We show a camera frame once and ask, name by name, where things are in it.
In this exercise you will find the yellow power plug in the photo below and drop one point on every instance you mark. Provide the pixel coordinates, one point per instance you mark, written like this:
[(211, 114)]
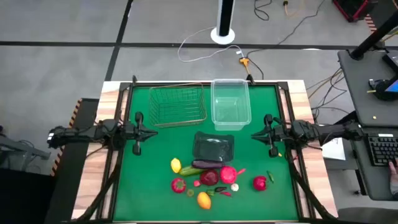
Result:
[(244, 61)]

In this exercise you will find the white paper sheet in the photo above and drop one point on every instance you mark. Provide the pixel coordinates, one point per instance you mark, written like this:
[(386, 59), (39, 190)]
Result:
[(334, 151)]

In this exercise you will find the dark green chili pepper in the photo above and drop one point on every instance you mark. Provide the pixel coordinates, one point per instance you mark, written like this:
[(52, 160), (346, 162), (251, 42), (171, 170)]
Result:
[(270, 176)]

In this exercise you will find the dark red onion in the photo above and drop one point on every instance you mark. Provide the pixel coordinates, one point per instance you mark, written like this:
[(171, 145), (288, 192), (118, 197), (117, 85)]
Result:
[(209, 178)]

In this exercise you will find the large purple eggplant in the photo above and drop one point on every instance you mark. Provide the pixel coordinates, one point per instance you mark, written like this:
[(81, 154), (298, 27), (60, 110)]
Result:
[(206, 164)]

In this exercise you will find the orange red chili pepper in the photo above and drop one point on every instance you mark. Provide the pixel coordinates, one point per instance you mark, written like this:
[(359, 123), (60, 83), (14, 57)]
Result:
[(241, 171)]

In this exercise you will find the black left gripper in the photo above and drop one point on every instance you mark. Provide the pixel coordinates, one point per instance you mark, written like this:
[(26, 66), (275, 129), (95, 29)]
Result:
[(137, 137)]

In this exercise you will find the small red radish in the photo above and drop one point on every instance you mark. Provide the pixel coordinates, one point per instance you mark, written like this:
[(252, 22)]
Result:
[(196, 183)]

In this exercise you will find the white black pole stand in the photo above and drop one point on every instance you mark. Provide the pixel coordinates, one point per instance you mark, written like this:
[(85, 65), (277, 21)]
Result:
[(225, 15)]

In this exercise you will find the grey side desk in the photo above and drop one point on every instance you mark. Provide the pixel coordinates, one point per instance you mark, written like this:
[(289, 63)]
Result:
[(357, 93)]

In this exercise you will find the clear plastic container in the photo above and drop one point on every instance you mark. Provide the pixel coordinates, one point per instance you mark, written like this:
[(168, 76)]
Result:
[(230, 124)]

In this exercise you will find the grey metal stand leg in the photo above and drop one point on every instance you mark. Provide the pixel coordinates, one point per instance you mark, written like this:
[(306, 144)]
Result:
[(18, 147)]

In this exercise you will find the small round olive pepper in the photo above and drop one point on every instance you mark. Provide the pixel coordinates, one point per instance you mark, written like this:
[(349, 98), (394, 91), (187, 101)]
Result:
[(190, 193)]

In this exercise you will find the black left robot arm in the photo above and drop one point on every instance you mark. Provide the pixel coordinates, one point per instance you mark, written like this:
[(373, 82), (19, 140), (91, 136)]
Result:
[(93, 132)]

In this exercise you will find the white garlic bulb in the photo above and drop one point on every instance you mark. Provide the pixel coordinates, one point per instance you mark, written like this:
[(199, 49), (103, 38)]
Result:
[(234, 187)]

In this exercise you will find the red bell pepper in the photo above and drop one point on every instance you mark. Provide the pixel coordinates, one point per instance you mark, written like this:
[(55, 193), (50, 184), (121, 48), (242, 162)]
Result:
[(178, 185)]

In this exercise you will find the green cucumber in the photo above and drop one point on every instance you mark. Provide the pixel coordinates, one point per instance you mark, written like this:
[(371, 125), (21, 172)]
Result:
[(188, 171)]

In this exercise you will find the yellow lemon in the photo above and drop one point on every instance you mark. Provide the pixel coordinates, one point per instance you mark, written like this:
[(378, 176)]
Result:
[(176, 165)]

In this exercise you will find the black device blue screen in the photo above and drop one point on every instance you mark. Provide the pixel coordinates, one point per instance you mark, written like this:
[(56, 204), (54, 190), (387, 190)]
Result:
[(384, 90)]

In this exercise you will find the black keyboard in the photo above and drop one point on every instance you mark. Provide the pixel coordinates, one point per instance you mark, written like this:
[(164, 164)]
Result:
[(382, 149)]

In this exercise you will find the pink dragon fruit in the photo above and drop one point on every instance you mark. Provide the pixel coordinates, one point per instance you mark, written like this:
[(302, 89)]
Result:
[(228, 175)]

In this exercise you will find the orange mango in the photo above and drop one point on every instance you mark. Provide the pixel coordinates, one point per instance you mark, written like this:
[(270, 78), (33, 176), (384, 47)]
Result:
[(204, 201)]

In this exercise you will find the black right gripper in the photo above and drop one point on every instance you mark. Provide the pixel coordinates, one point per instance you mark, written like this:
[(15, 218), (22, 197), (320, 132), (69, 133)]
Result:
[(273, 137)]

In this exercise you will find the red framed black case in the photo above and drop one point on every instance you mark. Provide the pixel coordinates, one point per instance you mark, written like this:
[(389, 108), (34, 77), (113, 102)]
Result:
[(354, 7)]

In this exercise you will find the black table frame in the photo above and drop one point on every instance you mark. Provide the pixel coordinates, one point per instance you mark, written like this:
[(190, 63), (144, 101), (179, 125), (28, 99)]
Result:
[(124, 86)]

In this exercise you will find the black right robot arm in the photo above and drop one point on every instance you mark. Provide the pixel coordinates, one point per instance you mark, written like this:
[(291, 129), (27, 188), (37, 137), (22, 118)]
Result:
[(326, 132)]

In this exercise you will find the person's hand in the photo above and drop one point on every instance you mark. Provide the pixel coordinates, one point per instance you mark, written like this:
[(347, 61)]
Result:
[(394, 174)]

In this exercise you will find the small red chili pepper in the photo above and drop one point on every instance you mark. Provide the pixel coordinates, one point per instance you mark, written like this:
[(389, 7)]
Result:
[(226, 194)]

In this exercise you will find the small purple eggplant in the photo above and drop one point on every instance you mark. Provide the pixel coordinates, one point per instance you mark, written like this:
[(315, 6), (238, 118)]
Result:
[(220, 188)]

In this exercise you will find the green table mat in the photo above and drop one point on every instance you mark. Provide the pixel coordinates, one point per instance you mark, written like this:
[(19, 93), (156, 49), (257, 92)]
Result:
[(149, 186)]

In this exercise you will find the small green pepper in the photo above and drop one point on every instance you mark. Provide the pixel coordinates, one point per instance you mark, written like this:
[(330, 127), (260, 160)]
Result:
[(211, 193)]

